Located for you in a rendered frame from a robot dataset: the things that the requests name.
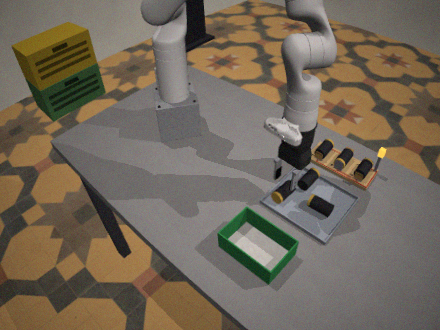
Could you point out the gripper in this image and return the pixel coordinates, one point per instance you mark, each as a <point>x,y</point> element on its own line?
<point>294,127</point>

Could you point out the wooden battery holder board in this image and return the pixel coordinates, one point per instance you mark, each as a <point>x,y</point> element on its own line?
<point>347,173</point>

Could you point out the black battery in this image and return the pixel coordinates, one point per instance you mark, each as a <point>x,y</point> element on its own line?
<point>326,146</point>
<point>320,205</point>
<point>308,179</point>
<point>345,156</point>
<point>280,194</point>
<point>364,167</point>

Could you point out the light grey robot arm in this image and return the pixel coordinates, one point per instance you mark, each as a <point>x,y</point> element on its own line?
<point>300,51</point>

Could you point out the green open-top box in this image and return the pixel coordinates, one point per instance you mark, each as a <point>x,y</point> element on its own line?
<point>262,241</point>

